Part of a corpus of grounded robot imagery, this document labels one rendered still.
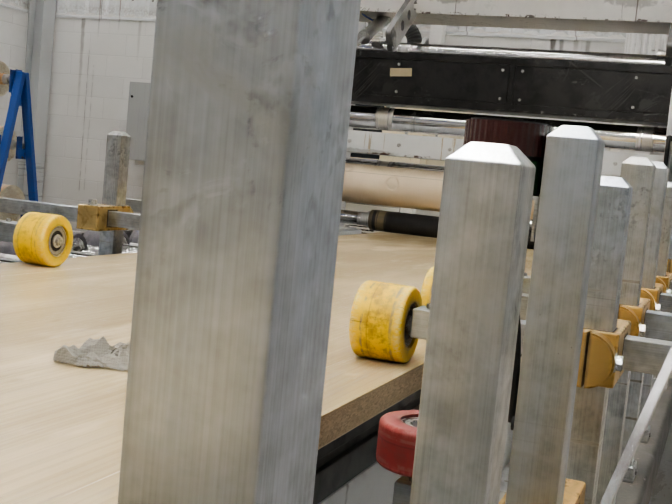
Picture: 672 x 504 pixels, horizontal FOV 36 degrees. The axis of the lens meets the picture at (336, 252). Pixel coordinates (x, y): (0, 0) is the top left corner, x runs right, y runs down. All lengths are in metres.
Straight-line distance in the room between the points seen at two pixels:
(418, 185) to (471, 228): 2.68
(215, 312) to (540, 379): 0.51
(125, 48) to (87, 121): 0.90
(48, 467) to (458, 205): 0.31
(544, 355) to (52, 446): 0.33
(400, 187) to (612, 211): 2.23
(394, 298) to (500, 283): 0.58
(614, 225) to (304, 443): 0.73
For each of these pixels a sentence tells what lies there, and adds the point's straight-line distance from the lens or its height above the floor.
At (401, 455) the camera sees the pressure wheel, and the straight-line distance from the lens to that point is 0.77.
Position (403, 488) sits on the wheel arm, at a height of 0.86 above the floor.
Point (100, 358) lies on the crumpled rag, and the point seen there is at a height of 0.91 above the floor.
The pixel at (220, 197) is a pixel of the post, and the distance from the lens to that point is 0.22.
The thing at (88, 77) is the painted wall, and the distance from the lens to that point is 11.43.
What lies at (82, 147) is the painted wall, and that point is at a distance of 11.42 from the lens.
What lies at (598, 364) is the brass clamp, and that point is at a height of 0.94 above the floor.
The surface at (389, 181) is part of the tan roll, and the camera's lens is 3.17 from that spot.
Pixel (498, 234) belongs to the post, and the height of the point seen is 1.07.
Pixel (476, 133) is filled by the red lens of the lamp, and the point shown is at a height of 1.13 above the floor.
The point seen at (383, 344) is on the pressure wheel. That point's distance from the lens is 1.03.
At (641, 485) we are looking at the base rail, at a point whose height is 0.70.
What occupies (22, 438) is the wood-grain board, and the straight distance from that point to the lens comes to 0.71.
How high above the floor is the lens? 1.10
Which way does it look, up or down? 5 degrees down
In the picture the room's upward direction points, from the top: 5 degrees clockwise
